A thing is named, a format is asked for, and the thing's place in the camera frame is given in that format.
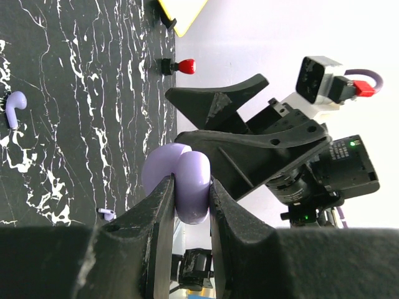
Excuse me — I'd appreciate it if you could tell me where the red emergency stop button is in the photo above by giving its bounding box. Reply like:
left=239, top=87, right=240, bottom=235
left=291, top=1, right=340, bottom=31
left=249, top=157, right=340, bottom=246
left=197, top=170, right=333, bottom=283
left=161, top=59, right=196, bottom=75

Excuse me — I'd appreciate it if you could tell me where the purple earbud charging case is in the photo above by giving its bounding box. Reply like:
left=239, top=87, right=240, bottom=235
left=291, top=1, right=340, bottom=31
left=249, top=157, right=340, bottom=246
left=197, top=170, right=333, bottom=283
left=141, top=143, right=211, bottom=225

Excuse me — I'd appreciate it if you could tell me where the white whiteboard with wooden frame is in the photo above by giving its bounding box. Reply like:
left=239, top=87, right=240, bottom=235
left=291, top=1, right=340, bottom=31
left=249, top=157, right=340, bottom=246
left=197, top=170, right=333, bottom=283
left=158, top=0, right=208, bottom=37

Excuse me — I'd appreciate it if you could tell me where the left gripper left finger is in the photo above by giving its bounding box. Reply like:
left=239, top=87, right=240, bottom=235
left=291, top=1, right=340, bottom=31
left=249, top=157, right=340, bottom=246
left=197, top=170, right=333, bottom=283
left=1, top=176, right=175, bottom=298

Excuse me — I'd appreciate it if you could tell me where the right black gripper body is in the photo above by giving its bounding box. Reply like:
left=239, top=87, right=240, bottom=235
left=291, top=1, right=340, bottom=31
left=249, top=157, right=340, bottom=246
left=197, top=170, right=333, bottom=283
left=246, top=97, right=380, bottom=227

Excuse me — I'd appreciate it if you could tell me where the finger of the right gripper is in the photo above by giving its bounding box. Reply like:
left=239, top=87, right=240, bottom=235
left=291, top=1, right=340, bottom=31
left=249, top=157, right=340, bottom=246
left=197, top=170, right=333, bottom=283
left=176, top=120, right=330, bottom=201
left=165, top=74, right=269, bottom=130

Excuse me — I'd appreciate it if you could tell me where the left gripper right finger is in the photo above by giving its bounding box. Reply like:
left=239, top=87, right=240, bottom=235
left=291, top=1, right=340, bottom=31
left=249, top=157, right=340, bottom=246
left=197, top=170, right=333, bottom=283
left=209, top=181, right=398, bottom=298

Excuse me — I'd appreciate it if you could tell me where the purple earbud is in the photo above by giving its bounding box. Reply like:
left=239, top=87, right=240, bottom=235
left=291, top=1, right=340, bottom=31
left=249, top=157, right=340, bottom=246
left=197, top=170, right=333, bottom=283
left=6, top=91, right=27, bottom=129
left=97, top=208, right=117, bottom=222

